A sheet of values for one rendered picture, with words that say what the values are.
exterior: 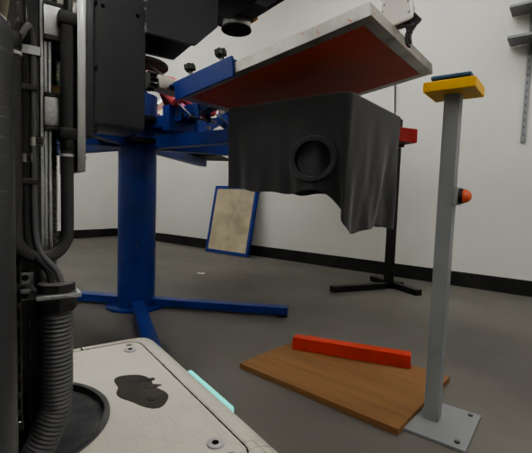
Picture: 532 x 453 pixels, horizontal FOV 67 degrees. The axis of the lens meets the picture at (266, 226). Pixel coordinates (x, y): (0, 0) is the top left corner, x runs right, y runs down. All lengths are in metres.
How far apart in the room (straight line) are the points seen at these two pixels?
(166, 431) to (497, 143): 3.05
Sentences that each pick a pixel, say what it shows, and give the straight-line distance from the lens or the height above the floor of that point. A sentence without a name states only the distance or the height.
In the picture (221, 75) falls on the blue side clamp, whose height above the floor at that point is 1.04.
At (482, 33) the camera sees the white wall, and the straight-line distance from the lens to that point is 3.59.
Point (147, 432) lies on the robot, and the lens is 0.68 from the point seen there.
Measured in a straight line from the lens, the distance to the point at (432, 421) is 1.36.
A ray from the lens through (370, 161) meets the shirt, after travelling 1.39.
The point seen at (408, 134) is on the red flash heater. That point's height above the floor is 1.06.
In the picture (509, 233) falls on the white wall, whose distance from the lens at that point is 3.34.
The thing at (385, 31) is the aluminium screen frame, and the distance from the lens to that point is 1.32.
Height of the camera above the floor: 0.63
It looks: 4 degrees down
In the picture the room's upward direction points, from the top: 2 degrees clockwise
